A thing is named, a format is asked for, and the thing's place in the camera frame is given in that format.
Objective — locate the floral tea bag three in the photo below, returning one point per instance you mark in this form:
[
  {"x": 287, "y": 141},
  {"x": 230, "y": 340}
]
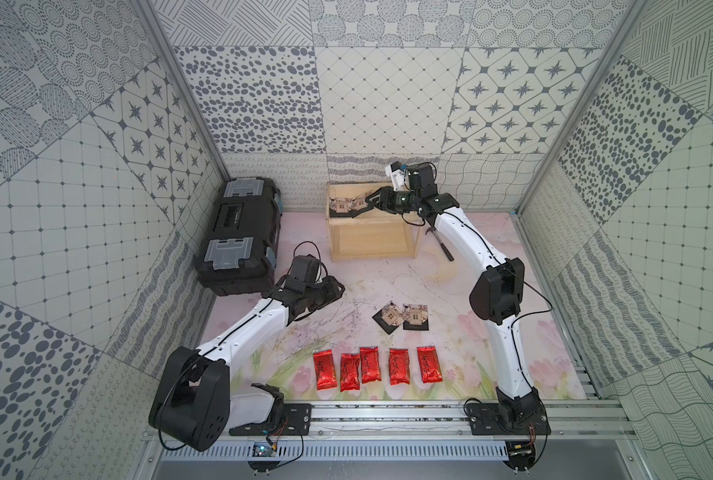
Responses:
[{"x": 389, "y": 318}]

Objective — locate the floral tea bag one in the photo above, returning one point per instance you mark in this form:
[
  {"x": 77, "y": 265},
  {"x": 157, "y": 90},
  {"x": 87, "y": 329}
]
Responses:
[{"x": 339, "y": 207}]

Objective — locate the floral tea bag four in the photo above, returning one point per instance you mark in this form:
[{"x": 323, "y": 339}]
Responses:
[{"x": 415, "y": 317}]

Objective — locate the black plastic toolbox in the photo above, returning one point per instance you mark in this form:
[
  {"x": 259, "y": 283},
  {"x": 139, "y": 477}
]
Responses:
[{"x": 239, "y": 252}]

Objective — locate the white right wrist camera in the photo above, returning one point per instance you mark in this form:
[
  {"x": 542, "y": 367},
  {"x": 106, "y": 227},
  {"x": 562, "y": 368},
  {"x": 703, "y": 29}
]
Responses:
[{"x": 397, "y": 174}]

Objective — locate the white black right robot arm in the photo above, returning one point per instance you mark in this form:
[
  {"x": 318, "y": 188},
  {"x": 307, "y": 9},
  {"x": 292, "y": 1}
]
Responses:
[{"x": 495, "y": 298}]

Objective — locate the light wooden shelf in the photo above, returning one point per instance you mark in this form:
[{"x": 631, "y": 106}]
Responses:
[{"x": 390, "y": 236}]

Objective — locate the green circuit board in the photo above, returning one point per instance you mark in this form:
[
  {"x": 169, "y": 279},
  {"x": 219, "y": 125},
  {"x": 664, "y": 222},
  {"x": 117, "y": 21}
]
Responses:
[{"x": 263, "y": 450}]

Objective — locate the red tea bag four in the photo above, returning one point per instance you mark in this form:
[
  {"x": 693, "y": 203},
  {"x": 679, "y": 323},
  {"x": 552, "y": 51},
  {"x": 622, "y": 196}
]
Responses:
[{"x": 398, "y": 367}]

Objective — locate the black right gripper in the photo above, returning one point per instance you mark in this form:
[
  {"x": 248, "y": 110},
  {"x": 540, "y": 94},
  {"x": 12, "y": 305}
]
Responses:
[{"x": 384, "y": 199}]

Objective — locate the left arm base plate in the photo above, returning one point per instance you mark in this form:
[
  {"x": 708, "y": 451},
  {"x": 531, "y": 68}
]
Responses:
[{"x": 287, "y": 420}]

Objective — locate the black handled hammer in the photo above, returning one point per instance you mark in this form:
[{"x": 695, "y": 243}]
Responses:
[{"x": 448, "y": 255}]

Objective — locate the red tea bag two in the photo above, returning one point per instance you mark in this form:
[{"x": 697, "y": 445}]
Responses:
[{"x": 349, "y": 372}]

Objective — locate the red tea bag one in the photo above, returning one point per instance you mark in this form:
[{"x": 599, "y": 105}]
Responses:
[{"x": 325, "y": 370}]

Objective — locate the aluminium mounting rail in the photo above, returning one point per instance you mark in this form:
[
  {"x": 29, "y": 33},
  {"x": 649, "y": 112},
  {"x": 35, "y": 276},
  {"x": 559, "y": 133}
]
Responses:
[{"x": 586, "y": 419}]

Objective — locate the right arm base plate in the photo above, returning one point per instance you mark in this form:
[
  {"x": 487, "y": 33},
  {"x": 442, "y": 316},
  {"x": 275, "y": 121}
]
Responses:
[{"x": 493, "y": 419}]

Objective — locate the floral tea bag two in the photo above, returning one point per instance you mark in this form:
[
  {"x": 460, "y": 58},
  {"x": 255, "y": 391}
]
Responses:
[{"x": 359, "y": 205}]

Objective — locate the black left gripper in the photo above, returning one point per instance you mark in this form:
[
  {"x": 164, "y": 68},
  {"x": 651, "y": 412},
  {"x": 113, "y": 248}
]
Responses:
[{"x": 326, "y": 289}]

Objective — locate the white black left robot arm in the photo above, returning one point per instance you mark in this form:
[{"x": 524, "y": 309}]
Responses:
[{"x": 194, "y": 402}]

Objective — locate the red tea bag three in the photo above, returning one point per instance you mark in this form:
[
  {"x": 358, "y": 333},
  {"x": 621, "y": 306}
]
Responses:
[{"x": 370, "y": 365}]

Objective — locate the red tea bag five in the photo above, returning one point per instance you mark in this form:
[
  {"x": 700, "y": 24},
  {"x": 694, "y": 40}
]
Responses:
[{"x": 429, "y": 365}]

